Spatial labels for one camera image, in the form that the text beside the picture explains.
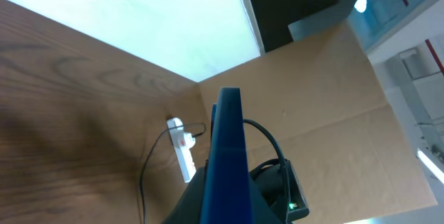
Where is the black charger cable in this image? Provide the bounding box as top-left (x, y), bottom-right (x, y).
top-left (138, 122), bottom-right (207, 224)

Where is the brown cardboard box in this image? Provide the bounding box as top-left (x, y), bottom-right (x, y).
top-left (200, 23), bottom-right (436, 223)

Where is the white power strip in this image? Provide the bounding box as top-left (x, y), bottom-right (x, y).
top-left (166, 118), bottom-right (196, 183)

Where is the black right camera cable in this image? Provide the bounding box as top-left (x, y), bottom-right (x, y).
top-left (242, 118), bottom-right (292, 224)

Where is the blue Galaxy smartphone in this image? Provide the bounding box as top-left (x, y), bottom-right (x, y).
top-left (200, 87), bottom-right (253, 224)

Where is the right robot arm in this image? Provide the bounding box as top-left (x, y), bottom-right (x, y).
top-left (163, 159), bottom-right (309, 224)

